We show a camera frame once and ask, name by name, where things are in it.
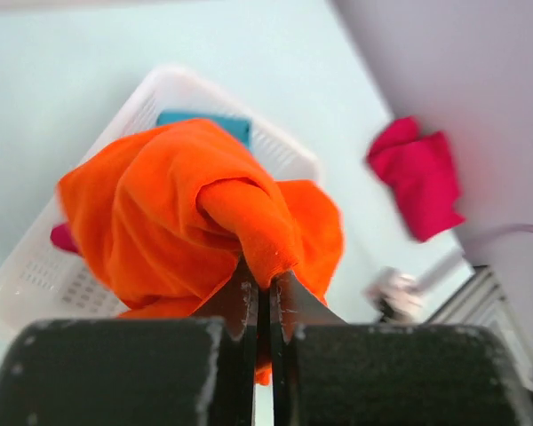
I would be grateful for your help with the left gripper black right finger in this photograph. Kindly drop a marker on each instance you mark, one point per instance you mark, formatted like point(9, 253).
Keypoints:
point(329, 372)

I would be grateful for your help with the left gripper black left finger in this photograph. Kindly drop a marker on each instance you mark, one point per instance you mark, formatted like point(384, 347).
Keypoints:
point(193, 371)

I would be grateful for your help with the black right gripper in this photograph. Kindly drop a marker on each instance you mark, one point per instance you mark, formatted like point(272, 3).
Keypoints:
point(395, 296)

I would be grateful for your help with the orange t shirt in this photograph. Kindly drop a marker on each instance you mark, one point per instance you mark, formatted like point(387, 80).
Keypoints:
point(163, 217)

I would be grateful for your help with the white plastic basket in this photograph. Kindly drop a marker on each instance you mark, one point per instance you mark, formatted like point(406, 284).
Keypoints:
point(45, 278)

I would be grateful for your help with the folded pink t shirt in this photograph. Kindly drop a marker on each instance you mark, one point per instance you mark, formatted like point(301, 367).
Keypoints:
point(420, 172)

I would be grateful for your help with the pink t shirt in basket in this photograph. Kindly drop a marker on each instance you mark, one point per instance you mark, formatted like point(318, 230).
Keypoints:
point(62, 239)

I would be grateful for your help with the teal t shirt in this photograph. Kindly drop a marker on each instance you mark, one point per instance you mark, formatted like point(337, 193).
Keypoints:
point(238, 127)

